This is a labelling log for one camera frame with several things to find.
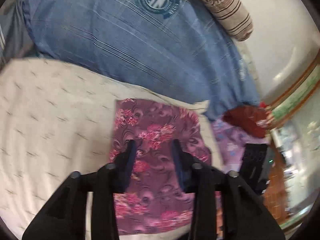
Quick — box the cream patterned quilt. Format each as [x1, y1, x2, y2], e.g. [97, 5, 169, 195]
[1, 59, 208, 239]

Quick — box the grey star patterned pillow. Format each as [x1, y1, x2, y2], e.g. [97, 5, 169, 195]
[1, 0, 35, 67]

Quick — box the red plastic bag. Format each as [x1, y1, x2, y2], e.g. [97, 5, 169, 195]
[222, 105, 269, 139]

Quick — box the purple pink floral garment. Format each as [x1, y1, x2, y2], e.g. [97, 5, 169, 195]
[109, 99, 221, 236]

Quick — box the blue plaid pillow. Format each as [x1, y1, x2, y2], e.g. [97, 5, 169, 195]
[23, 0, 260, 119]

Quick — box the lilac floral bedsheet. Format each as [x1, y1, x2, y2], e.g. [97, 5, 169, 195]
[211, 118, 271, 173]

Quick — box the beige striped floral bolster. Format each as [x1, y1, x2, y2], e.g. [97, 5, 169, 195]
[201, 0, 253, 41]

